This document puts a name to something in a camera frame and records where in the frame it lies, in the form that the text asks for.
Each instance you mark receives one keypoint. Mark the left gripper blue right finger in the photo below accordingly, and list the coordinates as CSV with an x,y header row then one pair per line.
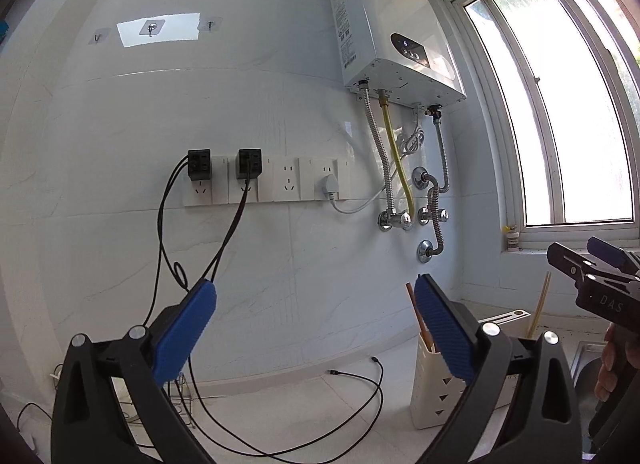
x,y
451,329

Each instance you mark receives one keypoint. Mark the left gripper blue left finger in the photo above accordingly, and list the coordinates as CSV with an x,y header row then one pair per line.
x,y
175,332

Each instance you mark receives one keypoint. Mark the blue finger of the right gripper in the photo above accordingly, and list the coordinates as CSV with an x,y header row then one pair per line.
x,y
612,255
571,263

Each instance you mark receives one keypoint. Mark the dark red wooden chopstick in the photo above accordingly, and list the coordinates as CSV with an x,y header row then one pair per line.
x,y
425,335

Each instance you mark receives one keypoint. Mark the light bamboo chopstick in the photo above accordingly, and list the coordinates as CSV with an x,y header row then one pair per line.
x,y
534,319

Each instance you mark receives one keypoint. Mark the person right hand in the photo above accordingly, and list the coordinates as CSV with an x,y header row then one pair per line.
x,y
607,376

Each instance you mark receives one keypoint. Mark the cream utensil holder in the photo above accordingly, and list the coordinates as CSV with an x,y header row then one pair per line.
x,y
435,390

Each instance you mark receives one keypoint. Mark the small jar on sill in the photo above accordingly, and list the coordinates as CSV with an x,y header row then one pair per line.
x,y
511,237

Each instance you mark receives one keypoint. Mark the stainless steel double sink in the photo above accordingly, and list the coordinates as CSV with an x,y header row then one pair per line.
x,y
585,368

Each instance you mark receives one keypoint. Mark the white framed window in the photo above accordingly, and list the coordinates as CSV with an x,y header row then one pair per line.
x,y
557,86

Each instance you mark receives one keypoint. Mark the black power adapter left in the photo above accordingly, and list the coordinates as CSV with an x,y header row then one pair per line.
x,y
199,165

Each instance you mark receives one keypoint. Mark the black power adapter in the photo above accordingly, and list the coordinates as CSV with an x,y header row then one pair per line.
x,y
248,164
199,165

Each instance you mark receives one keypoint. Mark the black power adapter right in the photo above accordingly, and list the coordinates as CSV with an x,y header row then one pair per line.
x,y
248,164

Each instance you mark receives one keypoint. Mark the white water heater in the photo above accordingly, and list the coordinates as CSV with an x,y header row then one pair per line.
x,y
396,46

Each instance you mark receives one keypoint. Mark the wire dish rack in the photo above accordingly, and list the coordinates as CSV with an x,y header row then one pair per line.
x,y
186,402

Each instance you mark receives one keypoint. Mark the white wall plug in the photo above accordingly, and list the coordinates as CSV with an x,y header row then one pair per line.
x,y
330,186

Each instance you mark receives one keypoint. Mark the white wall socket strip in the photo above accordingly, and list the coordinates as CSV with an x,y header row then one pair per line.
x,y
284,179

